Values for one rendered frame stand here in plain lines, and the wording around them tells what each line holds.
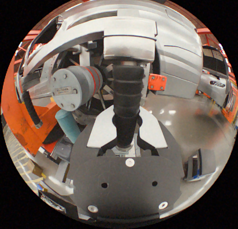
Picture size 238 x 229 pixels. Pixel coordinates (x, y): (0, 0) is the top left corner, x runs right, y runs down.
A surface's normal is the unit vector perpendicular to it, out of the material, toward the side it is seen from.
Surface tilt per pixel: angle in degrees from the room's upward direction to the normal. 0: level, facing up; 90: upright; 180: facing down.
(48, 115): 90
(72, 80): 90
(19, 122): 90
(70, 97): 90
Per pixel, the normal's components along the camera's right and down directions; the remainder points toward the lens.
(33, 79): 1.00, 0.03
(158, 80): -0.04, 0.53
